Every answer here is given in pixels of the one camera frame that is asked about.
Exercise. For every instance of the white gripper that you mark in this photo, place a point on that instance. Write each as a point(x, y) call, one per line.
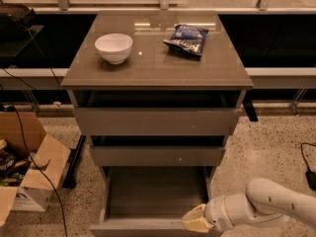
point(215, 213)

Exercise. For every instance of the grey bottom drawer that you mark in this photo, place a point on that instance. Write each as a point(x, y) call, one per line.
point(151, 201)

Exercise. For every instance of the grey drawer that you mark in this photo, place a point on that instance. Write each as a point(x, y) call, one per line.
point(158, 150)
point(156, 113)
point(151, 201)

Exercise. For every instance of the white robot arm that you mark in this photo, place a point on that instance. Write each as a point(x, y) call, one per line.
point(264, 204)

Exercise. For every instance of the grey middle drawer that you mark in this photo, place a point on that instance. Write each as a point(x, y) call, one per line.
point(158, 150)

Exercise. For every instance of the grey drawer cabinet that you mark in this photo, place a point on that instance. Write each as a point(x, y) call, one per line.
point(152, 65)

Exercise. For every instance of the grey top drawer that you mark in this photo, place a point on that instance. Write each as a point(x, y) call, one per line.
point(156, 113)

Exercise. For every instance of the black table leg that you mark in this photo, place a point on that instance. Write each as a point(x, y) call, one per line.
point(73, 161)

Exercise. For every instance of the open cardboard box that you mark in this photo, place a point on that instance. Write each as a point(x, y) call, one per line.
point(46, 158)

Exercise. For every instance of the blue chip bag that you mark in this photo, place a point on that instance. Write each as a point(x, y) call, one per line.
point(187, 38)

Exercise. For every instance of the white ceramic bowl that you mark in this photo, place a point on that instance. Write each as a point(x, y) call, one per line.
point(114, 48)

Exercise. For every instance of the snack packs in box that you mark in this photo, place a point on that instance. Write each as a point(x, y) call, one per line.
point(12, 167)

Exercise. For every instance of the black power adapter with cable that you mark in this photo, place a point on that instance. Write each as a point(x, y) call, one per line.
point(310, 175)

